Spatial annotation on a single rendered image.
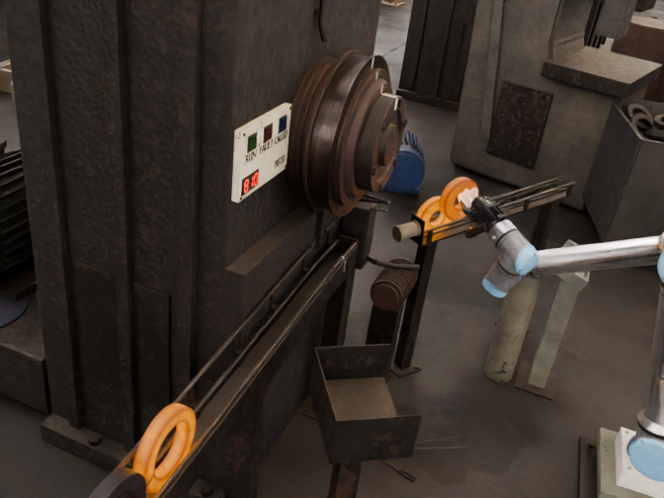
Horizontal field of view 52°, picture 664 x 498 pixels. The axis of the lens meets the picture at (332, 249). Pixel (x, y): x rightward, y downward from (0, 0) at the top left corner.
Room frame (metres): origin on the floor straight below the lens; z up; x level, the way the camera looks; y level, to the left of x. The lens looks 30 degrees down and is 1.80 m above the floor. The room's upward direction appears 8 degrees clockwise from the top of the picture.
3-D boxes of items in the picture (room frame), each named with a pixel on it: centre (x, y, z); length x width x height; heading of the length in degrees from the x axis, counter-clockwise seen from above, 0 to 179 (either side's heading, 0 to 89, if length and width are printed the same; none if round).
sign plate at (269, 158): (1.58, 0.20, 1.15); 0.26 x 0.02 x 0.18; 161
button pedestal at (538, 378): (2.27, -0.93, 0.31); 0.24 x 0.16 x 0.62; 161
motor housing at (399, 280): (2.13, -0.25, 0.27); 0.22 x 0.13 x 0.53; 161
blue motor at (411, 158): (4.13, -0.36, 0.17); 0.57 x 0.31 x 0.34; 1
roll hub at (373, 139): (1.83, -0.10, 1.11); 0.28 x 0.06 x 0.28; 161
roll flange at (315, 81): (1.89, 0.07, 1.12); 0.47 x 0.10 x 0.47; 161
